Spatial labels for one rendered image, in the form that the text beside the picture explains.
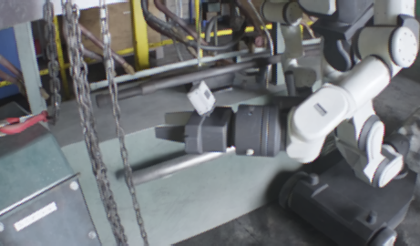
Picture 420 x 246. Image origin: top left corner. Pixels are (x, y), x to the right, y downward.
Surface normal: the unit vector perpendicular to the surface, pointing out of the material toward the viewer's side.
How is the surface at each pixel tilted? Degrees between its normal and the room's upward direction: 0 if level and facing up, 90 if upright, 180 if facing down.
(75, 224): 90
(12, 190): 45
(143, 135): 90
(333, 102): 37
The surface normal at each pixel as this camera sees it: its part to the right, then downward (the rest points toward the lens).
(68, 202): 0.75, 0.27
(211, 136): -0.20, 0.45
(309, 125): -0.16, -0.43
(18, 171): 0.50, -0.44
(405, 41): 0.32, 0.22
